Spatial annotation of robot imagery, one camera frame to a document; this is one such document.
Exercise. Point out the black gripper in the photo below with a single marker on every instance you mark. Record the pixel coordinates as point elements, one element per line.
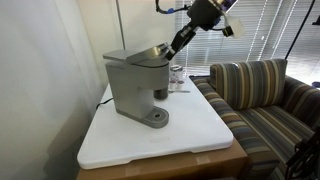
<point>204,14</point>

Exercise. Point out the metal spoon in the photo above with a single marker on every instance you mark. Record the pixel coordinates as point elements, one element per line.
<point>180,91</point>

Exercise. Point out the striped sofa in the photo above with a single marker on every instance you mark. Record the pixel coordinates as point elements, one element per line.
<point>266,126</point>

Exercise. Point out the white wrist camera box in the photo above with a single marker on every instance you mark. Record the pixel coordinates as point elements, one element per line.
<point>235,25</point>

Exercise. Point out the metal pole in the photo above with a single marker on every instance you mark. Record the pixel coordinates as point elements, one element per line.
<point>120,26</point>

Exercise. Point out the brown cardboard box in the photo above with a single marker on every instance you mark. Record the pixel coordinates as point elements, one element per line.
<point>186,165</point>

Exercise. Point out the white coffee pod red top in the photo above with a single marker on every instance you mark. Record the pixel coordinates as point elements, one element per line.
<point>180,84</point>
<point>172,84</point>

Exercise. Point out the grey coffeemaker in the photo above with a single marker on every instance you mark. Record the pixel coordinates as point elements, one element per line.
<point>136,83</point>

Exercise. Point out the black stand pole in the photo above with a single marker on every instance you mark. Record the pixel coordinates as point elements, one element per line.
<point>300,28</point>

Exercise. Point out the striped cushion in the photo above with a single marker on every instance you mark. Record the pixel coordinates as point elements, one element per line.
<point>250,83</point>

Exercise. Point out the white window blinds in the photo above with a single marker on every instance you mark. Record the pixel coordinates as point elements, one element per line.
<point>266,36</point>

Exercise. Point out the white mug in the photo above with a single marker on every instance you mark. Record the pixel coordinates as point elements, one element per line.
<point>176,71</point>

